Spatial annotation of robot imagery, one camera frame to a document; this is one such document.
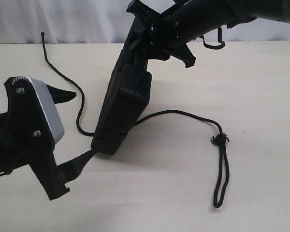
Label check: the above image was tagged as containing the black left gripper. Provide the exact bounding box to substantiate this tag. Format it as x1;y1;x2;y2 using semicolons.
4;77;97;200

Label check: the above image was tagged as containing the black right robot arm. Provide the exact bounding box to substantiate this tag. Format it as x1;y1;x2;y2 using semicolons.
126;0;290;68

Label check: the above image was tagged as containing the black plastic carrying case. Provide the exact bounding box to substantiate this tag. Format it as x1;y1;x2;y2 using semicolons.
91;18;152;155

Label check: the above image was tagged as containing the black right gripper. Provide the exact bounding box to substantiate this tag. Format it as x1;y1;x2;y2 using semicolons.
126;0;196;68

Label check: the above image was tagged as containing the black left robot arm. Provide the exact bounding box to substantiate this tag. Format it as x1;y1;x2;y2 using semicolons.
0;76;96;200

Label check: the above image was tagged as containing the black braided rope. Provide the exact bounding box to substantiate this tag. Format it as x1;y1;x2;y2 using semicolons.
40;32;230;209

